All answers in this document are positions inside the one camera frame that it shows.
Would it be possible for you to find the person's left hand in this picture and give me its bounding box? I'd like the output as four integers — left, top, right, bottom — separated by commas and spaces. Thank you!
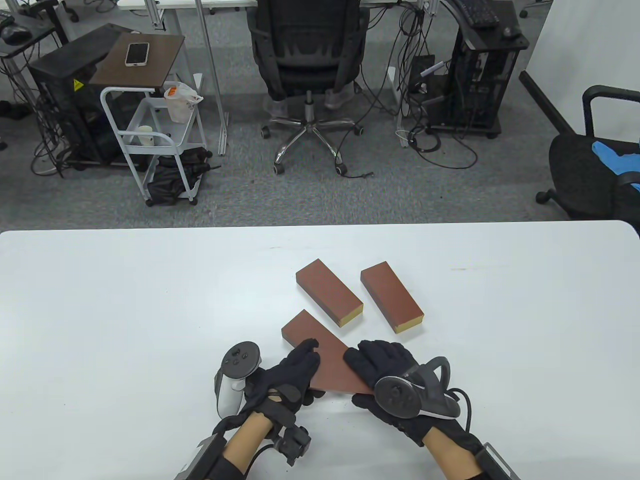
243, 338, 326, 416

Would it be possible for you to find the person's right hand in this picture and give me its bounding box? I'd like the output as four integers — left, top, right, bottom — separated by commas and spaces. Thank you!
343, 340, 483, 453

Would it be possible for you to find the brown storage box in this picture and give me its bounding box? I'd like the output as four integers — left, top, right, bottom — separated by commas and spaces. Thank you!
360, 261, 426, 334
307, 336, 375, 395
281, 309, 351, 351
295, 258, 364, 329

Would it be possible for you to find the person's left forearm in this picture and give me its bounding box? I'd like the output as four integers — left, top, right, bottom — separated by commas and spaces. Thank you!
222, 412, 273, 471

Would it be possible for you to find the person's right forearm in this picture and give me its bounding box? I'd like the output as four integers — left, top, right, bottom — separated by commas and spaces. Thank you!
424, 429, 486, 480

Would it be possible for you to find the grey hand controller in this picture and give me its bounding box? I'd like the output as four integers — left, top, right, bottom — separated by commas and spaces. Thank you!
214, 341, 263, 418
374, 356, 462, 421

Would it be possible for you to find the black wrist battery box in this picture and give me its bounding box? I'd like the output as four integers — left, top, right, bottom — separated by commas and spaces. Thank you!
475, 442, 521, 480
175, 434, 226, 480

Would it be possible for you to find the black bag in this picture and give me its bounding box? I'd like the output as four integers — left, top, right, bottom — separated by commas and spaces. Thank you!
147, 147, 221, 206

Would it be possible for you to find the black fabric armchair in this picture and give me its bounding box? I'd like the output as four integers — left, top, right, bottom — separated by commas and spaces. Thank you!
535, 85, 640, 231

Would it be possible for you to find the white desk leg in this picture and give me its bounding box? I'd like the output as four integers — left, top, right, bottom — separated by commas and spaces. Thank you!
386, 67, 409, 149

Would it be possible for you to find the black computer tower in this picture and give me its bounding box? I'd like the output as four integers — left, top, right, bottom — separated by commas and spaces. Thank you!
427, 22, 530, 139

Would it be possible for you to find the white rolling cart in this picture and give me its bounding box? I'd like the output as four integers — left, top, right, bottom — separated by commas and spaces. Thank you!
100, 82, 208, 207

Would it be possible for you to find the white plastic bag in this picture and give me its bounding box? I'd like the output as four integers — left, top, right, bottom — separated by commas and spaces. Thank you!
163, 81, 204, 123

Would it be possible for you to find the black power box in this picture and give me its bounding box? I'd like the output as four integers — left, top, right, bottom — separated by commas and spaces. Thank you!
410, 54, 436, 86

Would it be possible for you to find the blue cloth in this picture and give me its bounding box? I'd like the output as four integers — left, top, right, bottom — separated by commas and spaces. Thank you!
591, 141, 640, 192

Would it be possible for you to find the black mesh office chair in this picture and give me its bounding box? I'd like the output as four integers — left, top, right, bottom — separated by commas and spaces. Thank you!
247, 0, 375, 177

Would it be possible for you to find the brown wooden board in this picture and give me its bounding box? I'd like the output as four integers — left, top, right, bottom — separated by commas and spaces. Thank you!
89, 33, 186, 92

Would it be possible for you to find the black computer case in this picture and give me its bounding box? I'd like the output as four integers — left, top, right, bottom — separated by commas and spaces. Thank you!
27, 23, 138, 168

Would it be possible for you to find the white smartphone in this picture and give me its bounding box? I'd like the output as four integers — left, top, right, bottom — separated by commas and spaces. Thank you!
124, 42, 150, 67

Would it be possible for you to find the white board panel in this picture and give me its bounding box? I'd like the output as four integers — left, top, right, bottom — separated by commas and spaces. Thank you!
519, 0, 640, 138

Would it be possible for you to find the white desk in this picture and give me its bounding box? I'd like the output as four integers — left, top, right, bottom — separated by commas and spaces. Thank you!
117, 0, 258, 11

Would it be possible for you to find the black desk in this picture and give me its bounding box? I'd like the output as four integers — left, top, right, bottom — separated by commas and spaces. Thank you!
0, 7, 68, 60

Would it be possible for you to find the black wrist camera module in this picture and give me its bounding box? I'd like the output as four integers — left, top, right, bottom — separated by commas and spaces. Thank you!
274, 425, 312, 467

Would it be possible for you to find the black glove cable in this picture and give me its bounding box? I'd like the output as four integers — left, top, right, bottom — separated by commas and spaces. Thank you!
452, 389, 473, 433
247, 442, 276, 473

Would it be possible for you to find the bundle of black cables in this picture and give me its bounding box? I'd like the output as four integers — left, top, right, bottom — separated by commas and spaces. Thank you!
332, 0, 479, 179

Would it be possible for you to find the aluminium frame post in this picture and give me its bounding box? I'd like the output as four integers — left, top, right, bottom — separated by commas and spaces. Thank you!
145, 0, 167, 31
192, 0, 231, 157

